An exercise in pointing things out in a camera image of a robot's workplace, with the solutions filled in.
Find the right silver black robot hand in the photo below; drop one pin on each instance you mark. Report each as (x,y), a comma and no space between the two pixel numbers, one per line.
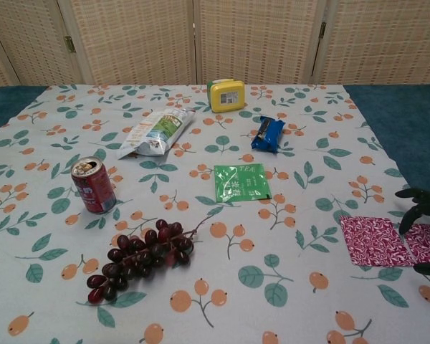
(424,196)

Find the magenta patterned cloth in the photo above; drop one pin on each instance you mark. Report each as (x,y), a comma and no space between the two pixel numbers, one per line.
(374,242)

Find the blue cookie pack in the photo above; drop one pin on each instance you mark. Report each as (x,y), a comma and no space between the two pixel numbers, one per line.
(268,136)

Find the green tea sachet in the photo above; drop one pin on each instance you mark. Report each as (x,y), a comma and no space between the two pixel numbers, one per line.
(240,182)

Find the brass screen hinge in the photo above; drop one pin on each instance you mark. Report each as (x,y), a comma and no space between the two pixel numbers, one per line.
(69,43)
(322,30)

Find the yellow lidded plastic box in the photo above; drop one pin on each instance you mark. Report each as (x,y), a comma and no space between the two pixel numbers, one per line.
(225,96)

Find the floral printed tablecloth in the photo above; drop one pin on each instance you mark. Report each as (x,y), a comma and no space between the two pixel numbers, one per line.
(200,258)

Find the white green snack bag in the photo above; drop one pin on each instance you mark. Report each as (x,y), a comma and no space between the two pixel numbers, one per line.
(154,132)

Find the dark red grape bunch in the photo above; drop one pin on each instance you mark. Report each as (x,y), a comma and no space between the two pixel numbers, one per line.
(143,251)

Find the red drink can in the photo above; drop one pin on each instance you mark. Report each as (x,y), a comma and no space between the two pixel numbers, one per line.
(93,190)

